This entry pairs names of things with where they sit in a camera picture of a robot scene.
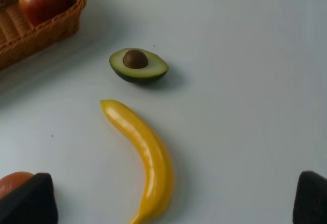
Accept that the orange wicker basket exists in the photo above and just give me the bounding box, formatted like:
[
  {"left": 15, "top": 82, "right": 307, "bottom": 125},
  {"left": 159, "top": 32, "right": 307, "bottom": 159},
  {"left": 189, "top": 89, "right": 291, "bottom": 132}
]
[{"left": 1, "top": 0, "right": 87, "bottom": 70}]

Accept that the yellow banana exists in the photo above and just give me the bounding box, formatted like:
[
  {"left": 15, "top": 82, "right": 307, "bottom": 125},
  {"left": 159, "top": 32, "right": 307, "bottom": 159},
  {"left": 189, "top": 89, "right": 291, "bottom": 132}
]
[{"left": 100, "top": 100, "right": 174, "bottom": 223}]

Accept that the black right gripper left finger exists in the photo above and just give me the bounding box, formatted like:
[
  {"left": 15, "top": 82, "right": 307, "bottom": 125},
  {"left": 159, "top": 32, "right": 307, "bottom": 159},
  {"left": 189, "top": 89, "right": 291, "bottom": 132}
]
[{"left": 1, "top": 173, "right": 58, "bottom": 224}]

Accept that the red apple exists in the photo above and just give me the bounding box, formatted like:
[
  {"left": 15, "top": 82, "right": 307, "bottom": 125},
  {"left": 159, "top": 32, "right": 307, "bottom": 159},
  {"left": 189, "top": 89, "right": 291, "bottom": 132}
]
[{"left": 18, "top": 0, "right": 72, "bottom": 26}]

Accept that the orange tomato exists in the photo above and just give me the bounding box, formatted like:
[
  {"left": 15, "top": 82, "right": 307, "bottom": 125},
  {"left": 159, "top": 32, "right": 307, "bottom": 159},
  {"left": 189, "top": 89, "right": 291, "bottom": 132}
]
[{"left": 0, "top": 171, "right": 34, "bottom": 199}]

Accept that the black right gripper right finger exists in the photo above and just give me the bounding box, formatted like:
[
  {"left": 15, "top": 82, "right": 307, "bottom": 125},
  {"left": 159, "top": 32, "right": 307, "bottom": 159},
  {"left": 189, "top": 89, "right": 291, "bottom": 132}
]
[{"left": 292, "top": 171, "right": 326, "bottom": 224}]

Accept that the halved avocado with pit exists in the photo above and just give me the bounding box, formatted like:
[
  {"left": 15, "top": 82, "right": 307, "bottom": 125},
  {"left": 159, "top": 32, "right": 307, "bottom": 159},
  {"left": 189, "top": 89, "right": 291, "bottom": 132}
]
[{"left": 109, "top": 48, "right": 169, "bottom": 84}]

